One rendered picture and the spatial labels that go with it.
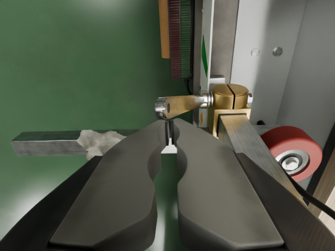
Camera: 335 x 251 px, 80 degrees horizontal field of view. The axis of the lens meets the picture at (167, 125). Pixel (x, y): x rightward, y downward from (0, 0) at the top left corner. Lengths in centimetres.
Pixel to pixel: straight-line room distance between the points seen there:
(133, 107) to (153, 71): 26
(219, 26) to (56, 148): 36
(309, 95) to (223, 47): 21
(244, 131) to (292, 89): 33
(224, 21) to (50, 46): 103
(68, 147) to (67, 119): 109
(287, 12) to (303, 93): 18
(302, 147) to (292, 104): 27
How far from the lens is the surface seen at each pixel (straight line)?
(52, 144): 37
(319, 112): 49
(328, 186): 40
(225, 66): 44
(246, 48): 53
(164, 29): 104
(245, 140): 24
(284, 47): 56
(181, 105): 15
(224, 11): 43
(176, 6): 41
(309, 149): 31
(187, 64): 43
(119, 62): 118
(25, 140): 39
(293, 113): 56
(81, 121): 141
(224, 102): 28
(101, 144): 33
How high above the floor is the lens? 112
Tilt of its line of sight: 60 degrees down
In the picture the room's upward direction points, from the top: 177 degrees counter-clockwise
